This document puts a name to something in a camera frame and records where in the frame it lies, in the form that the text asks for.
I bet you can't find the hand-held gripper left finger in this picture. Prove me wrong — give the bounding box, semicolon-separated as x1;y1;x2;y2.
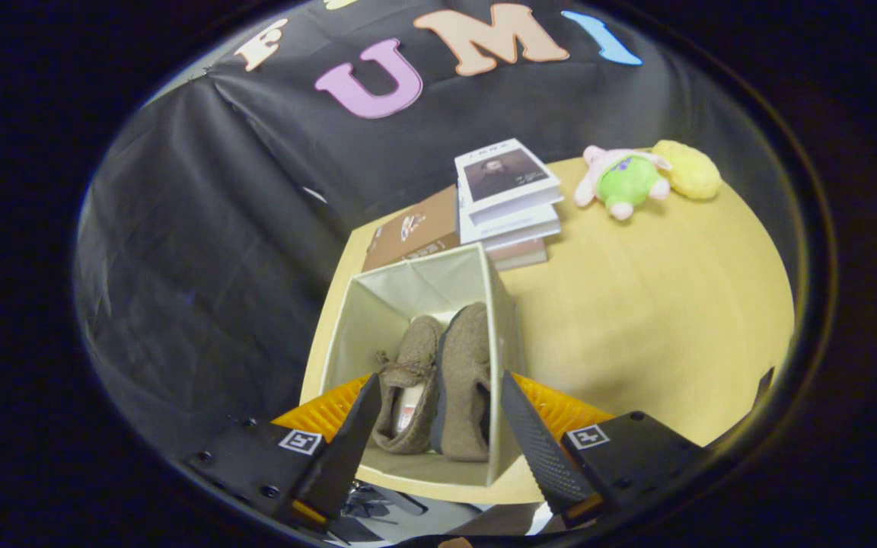
182;372;383;530

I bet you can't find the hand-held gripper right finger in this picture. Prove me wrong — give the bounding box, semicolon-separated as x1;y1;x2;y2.
499;370;711;529

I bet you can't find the brown felt shoe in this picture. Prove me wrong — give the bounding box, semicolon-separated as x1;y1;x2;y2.
431;302;494;463
372;314;443;455

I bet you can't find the cream fabric storage box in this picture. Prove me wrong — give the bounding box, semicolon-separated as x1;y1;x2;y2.
321;244;525;488

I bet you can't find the brown cardboard box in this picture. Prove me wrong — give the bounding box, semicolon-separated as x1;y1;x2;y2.
362;185;461;272

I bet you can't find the brown-edged book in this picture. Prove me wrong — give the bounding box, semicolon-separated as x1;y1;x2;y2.
490;237;550;272

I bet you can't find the thin white book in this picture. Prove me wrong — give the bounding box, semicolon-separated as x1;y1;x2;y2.
483;221;563;253

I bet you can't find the black backdrop cloth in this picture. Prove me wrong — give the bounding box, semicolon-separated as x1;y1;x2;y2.
77;0;797;457

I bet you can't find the thick white book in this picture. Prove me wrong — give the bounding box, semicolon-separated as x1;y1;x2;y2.
458;196;564;245

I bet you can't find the small black clamp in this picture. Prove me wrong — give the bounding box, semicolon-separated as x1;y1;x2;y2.
752;368;777;408

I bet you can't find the white portrait cover book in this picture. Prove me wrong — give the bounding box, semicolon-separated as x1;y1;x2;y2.
454;139;562;215

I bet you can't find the green and pink plush toy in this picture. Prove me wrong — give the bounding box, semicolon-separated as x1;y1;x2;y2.
574;145;672;221

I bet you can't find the yellow plush toy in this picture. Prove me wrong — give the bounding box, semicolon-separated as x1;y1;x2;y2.
652;140;722;201

